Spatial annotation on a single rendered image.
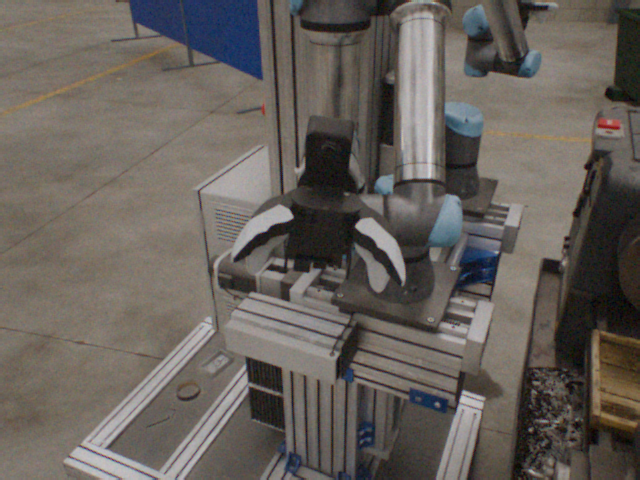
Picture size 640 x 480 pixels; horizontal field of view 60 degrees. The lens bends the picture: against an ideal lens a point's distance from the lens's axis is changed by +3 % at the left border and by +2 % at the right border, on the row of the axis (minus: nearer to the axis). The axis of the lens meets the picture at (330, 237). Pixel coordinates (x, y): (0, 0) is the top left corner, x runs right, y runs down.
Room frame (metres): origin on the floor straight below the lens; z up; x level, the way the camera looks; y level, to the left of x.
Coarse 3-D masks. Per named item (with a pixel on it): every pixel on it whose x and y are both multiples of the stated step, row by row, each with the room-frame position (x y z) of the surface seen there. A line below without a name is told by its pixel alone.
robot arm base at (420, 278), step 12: (408, 264) 0.89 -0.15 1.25; (420, 264) 0.90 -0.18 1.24; (432, 264) 0.93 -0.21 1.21; (408, 276) 0.88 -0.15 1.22; (420, 276) 0.89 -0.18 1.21; (432, 276) 0.91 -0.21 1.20; (384, 288) 0.88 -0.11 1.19; (396, 288) 0.87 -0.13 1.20; (408, 288) 0.88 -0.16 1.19; (420, 288) 0.88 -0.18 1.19; (432, 288) 0.91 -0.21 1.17; (384, 300) 0.88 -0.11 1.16; (396, 300) 0.87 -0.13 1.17; (408, 300) 0.87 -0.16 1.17
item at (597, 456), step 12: (576, 456) 0.67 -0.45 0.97; (588, 456) 0.68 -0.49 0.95; (600, 456) 0.67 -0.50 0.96; (612, 456) 0.67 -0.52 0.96; (624, 456) 0.67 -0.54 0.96; (576, 468) 0.64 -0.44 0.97; (588, 468) 0.66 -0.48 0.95; (600, 468) 0.64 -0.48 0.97; (612, 468) 0.65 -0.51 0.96; (624, 468) 0.65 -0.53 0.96
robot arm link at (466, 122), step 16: (448, 112) 1.37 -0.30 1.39; (464, 112) 1.38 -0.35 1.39; (480, 112) 1.40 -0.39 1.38; (448, 128) 1.36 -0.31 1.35; (464, 128) 1.34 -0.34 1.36; (480, 128) 1.36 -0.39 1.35; (448, 144) 1.35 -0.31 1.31; (464, 144) 1.34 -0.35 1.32; (448, 160) 1.35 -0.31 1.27; (464, 160) 1.34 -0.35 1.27
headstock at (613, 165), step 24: (624, 120) 1.68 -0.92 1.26; (624, 144) 1.48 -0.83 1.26; (600, 168) 1.41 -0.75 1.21; (624, 168) 1.33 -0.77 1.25; (600, 192) 1.32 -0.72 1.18; (624, 192) 1.29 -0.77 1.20; (576, 216) 1.71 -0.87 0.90; (600, 216) 1.31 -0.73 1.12; (624, 216) 1.29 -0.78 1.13; (576, 240) 1.47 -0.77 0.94; (600, 240) 1.30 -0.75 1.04; (576, 264) 1.33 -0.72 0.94; (600, 264) 1.30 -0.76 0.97; (576, 288) 1.32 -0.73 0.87; (600, 288) 1.29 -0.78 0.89
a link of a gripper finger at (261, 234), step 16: (272, 208) 0.47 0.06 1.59; (256, 224) 0.44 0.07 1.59; (272, 224) 0.44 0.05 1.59; (288, 224) 0.45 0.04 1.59; (240, 240) 0.41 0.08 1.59; (256, 240) 0.42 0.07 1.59; (272, 240) 0.45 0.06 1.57; (240, 256) 0.40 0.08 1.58; (256, 256) 0.44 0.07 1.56; (256, 272) 0.44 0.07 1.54
